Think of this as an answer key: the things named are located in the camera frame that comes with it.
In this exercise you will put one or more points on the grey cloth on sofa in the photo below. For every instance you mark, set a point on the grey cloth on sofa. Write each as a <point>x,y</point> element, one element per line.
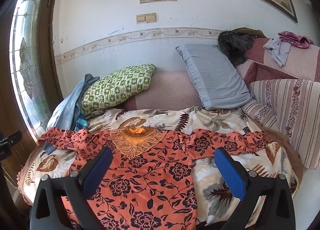
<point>278,49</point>

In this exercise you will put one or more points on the magenta cloth on sofa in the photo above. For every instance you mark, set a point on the magenta cloth on sofa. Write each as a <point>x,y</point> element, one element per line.
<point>299,41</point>

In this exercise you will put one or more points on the pink quilted mattress cover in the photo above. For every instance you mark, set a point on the pink quilted mattress cover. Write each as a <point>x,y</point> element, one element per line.
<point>172,90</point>

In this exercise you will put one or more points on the grey blue pillow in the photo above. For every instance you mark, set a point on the grey blue pillow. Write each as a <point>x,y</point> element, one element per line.
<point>217,82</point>

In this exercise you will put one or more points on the olive brown cloth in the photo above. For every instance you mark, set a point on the olive brown cloth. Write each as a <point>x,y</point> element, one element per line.
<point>248,32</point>

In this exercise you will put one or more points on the dark furry item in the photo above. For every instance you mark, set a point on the dark furry item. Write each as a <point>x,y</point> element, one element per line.
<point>234,46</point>

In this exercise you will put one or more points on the orange floral garment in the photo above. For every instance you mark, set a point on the orange floral garment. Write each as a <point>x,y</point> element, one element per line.
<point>149,184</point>

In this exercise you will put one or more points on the beige wall switch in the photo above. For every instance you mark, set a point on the beige wall switch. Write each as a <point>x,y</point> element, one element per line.
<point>149,18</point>
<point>140,18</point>

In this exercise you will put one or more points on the striped floral cushion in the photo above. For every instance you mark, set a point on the striped floral cushion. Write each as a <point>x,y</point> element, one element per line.
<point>291,107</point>

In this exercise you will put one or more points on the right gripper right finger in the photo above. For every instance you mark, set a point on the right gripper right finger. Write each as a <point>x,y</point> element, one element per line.
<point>278,209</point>

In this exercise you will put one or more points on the beige wall switch left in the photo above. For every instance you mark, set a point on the beige wall switch left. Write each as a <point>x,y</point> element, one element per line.
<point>140,18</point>

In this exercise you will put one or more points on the stained glass window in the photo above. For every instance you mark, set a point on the stained glass window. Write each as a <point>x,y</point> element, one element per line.
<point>25,67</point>

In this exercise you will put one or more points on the green checkered pillow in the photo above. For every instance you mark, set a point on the green checkered pillow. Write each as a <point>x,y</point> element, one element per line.
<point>117,87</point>

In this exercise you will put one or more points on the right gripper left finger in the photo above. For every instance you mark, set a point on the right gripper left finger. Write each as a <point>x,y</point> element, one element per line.
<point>48,210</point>

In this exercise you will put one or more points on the beige wall switch right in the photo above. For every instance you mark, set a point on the beige wall switch right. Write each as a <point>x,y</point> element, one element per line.
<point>149,18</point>

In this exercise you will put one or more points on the blue sweater with striped cuff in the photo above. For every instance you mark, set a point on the blue sweater with striped cuff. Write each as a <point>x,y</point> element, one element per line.
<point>69,114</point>

